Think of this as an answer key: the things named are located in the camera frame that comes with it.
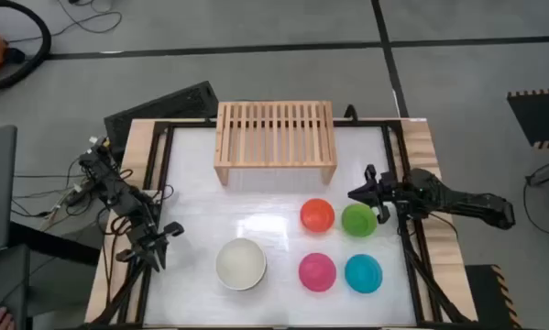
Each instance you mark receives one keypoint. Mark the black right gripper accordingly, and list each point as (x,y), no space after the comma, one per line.
(385,192)

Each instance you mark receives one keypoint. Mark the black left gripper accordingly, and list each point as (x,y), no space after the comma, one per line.
(150,238)

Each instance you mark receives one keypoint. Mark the small green plastic bowl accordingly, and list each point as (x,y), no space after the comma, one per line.
(357,221)

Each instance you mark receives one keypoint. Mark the small orange plastic bowl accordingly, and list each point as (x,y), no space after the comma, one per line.
(317,215)

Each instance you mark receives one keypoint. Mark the small cyan plastic bowl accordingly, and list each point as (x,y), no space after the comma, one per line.
(363,273)

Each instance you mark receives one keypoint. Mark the large white bowl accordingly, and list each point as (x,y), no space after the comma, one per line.
(241,264)

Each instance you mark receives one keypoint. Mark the small pink plastic bowl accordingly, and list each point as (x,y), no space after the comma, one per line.
(317,272)

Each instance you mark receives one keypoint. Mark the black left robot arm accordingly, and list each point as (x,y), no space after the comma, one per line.
(113,188)

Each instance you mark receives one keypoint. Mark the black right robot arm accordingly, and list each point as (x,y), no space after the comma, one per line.
(462,201)

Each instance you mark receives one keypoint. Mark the wooden slatted shelf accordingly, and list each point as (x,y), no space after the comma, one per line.
(274,137)

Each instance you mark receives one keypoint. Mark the black clamp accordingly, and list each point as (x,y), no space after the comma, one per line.
(351,112)

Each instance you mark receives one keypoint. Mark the black mat with striped edge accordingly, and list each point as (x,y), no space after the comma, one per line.
(487,298)
(540,119)

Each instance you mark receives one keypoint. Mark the grey floor device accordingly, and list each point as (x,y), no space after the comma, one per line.
(544,176)

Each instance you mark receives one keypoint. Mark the black metal table frame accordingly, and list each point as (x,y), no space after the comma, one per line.
(187,124)

